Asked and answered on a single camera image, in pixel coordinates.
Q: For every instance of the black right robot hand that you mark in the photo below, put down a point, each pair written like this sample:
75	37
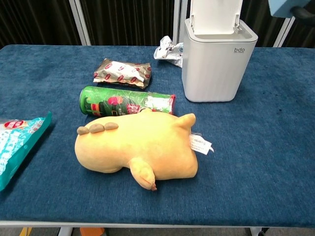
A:
304	12

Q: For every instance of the small light blue cube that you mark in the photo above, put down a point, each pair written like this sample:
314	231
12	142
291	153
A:
280	7

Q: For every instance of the white plastic bin lid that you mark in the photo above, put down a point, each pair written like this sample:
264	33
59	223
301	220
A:
214	14

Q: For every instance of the white bdo trash bin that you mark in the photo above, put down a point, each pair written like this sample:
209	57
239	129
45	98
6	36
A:
209	73

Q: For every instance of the green chips tube can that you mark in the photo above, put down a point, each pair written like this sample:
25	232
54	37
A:
108	103

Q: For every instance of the crumpled white paper wrapper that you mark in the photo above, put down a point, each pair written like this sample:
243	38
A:
167	50

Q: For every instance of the black pleated curtain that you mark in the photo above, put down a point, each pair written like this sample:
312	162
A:
128	22

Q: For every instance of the dark blue table cloth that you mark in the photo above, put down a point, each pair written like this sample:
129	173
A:
246	186

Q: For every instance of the silver red snack packet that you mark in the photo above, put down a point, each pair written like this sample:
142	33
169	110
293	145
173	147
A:
123	71

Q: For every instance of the yellow plush pig toy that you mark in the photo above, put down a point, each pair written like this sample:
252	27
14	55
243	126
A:
137	145

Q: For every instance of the grey table leg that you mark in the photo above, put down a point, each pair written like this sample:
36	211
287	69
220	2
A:
255	231
65	231

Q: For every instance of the orange object under table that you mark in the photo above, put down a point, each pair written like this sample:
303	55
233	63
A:
92	231

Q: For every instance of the teal snack bag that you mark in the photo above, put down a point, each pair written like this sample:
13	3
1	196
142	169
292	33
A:
14	145

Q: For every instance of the yellow object under table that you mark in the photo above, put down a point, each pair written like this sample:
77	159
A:
26	231

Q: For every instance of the white metal frame post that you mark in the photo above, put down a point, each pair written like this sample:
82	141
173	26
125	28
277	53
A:
80	22
284	32
179	17

